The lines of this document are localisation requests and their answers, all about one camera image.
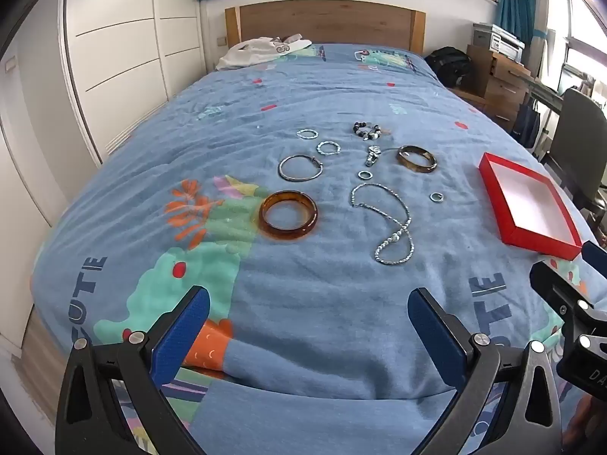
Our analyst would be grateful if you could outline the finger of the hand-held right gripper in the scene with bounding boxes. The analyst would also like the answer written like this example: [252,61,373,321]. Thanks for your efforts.
[582,241,607,273]
[530,260,596,316]

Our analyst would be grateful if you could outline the white printer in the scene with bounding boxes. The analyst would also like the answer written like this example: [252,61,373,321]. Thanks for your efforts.
[472,22,526,64]

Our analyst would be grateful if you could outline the wooden headboard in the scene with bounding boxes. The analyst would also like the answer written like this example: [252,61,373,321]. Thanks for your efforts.
[225,0,426,55]

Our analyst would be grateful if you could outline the white garment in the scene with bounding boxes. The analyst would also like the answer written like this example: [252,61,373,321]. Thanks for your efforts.
[215,33,314,71]

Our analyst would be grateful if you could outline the blue printed blanket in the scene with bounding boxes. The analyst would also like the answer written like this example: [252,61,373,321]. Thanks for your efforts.
[31,42,607,455]

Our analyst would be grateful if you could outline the wooden drawer cabinet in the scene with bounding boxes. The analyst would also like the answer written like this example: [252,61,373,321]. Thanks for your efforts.
[450,44,534,133]

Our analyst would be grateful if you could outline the silver bead necklace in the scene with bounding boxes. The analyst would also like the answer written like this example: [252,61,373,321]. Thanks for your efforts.
[350,181,414,266]

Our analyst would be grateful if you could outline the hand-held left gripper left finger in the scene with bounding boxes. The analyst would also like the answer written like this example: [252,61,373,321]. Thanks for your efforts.
[56,285,212,455]

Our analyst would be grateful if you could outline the glass desk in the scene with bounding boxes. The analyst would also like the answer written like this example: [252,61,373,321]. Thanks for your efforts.
[526,73,570,105]

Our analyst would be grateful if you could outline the white wardrobe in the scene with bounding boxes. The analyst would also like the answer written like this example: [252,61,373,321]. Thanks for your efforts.
[0,0,212,361]

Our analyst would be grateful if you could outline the amber bangle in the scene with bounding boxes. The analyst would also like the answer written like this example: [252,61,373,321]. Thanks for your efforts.
[258,190,318,242]

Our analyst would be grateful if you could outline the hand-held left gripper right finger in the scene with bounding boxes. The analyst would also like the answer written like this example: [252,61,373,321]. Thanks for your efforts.
[408,287,563,455]

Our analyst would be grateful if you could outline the brown beaded bracelet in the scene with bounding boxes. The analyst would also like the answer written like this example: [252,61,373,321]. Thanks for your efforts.
[352,122,392,141]

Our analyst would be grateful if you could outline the large silver hoop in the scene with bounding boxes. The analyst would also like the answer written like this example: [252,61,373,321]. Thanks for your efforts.
[278,153,324,182]

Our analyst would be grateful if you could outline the red cardboard box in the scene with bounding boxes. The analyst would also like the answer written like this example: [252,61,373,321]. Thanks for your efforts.
[478,152,583,261]

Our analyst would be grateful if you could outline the black backpack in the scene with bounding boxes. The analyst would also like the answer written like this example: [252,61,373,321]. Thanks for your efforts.
[425,46,475,90]

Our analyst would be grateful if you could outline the dark blue bag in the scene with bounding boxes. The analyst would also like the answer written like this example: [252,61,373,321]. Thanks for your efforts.
[510,99,541,145]

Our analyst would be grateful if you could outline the dark brown bangle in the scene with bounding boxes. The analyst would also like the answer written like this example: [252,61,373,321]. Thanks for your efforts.
[396,145,438,173]

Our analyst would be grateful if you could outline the grey office chair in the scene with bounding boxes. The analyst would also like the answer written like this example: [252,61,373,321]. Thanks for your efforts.
[541,86,607,214]

